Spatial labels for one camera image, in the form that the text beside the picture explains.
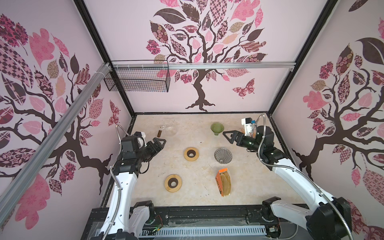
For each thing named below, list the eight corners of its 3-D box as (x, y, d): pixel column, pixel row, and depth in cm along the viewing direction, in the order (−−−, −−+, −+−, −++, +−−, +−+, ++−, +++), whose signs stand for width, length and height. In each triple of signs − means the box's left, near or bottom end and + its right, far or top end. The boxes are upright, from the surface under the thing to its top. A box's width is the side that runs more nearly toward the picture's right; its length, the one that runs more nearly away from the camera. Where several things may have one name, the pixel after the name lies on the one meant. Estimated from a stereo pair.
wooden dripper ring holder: (183, 161, 95) (183, 159, 93) (184, 149, 101) (184, 147, 99) (199, 161, 95) (199, 159, 93) (199, 149, 101) (199, 147, 99)
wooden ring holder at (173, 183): (164, 192, 83) (163, 190, 81) (166, 175, 89) (165, 174, 87) (181, 192, 83) (180, 190, 81) (182, 175, 89) (181, 174, 87)
